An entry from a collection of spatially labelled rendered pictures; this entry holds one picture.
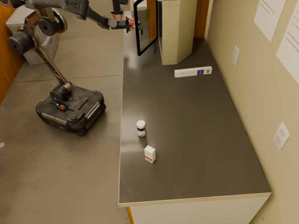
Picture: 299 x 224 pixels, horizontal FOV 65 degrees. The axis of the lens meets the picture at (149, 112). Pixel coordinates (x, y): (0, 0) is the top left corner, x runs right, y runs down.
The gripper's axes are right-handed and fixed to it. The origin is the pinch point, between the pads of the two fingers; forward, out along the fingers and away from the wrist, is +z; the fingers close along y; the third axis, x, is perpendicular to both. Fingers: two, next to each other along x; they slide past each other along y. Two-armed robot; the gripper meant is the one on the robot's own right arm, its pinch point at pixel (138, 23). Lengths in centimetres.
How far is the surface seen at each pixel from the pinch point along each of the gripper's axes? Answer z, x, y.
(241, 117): 59, -71, -29
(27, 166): -118, -37, -120
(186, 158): 20, -99, -26
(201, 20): 52, 21, -11
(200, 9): 50, 21, -2
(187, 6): 32.8, -10.4, 14.2
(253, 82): 59, -70, -3
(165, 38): 18.1, -16.3, -4.0
